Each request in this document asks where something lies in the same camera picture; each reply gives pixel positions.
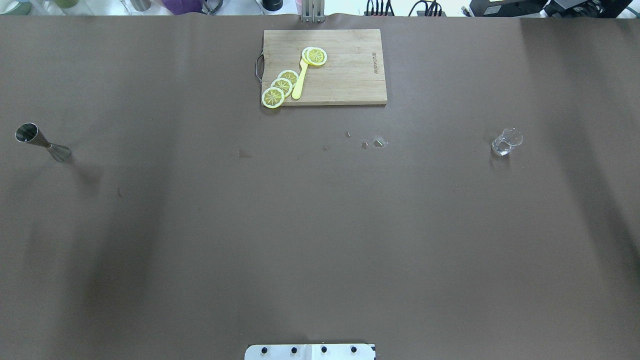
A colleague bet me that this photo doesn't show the lemon slice near knife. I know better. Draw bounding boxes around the lemon slice near knife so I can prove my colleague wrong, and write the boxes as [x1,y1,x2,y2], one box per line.
[278,69,299,85]

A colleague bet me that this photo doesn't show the aluminium frame post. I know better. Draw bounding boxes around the aluminium frame post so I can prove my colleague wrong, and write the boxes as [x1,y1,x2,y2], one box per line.
[299,0,326,23]

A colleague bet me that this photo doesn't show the black thermos bottle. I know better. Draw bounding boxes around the black thermos bottle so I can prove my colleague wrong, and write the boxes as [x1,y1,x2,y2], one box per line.
[260,0,284,12]

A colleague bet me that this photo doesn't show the purple cloth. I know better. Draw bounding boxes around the purple cloth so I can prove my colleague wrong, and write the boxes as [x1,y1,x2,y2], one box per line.
[161,0,205,15]

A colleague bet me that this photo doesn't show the clear glass measuring cup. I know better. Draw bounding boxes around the clear glass measuring cup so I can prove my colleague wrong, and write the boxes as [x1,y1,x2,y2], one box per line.
[491,127,524,157]

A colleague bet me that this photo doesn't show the steel double jigger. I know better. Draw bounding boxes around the steel double jigger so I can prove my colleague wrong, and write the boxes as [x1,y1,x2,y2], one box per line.
[14,122,72,162]

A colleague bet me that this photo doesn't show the lemon slice on handle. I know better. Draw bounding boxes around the lemon slice on handle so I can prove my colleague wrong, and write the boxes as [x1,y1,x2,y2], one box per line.
[301,47,329,67]

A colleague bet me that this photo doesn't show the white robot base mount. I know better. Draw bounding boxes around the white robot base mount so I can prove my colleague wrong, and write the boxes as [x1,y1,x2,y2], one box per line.
[244,342,377,360]

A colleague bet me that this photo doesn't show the lemon slice middle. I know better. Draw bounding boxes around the lemon slice middle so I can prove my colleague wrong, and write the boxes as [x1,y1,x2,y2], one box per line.
[270,77,295,98]

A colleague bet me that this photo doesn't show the yellow plastic knife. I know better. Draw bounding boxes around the yellow plastic knife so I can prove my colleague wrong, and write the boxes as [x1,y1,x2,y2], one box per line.
[291,55,309,100]

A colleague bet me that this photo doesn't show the bamboo cutting board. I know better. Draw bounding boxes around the bamboo cutting board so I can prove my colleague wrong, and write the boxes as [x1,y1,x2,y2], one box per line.
[262,29,387,106]

